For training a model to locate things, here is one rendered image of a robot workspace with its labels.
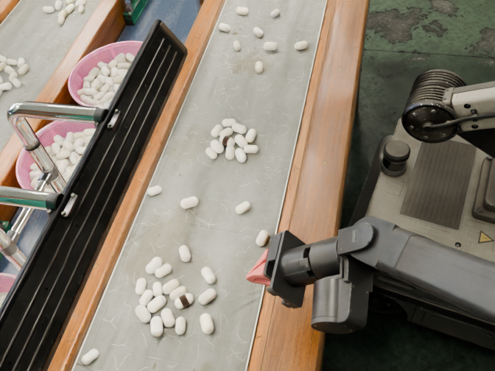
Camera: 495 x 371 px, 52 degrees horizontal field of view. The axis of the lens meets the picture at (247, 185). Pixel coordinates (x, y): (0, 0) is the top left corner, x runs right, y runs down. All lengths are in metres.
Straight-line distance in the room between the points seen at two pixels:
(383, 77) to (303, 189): 1.48
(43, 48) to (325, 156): 0.91
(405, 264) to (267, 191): 0.52
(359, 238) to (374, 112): 1.66
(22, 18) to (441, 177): 1.34
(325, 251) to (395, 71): 1.86
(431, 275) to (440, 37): 2.20
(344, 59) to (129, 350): 0.84
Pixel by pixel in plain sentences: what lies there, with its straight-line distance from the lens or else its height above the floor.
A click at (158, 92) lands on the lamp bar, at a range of 0.82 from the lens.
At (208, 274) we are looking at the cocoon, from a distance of 0.96.
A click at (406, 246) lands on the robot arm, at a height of 1.08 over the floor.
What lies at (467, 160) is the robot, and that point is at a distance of 1.52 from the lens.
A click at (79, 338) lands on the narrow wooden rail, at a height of 0.76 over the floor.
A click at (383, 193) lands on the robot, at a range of 1.40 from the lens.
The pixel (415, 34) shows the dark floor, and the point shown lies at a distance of 2.72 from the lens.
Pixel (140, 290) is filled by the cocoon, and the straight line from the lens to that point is 0.98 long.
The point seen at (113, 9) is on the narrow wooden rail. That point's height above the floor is 0.76.
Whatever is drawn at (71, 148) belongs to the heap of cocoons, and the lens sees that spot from 1.28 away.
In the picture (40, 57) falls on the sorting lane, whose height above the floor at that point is 0.74.
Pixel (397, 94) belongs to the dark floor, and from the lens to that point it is 2.37.
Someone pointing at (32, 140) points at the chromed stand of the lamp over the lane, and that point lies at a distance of 0.86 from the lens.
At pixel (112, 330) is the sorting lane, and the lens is 0.98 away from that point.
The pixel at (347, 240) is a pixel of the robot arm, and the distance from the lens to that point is 0.66.
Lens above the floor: 1.59
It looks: 52 degrees down
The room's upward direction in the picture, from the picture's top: 9 degrees counter-clockwise
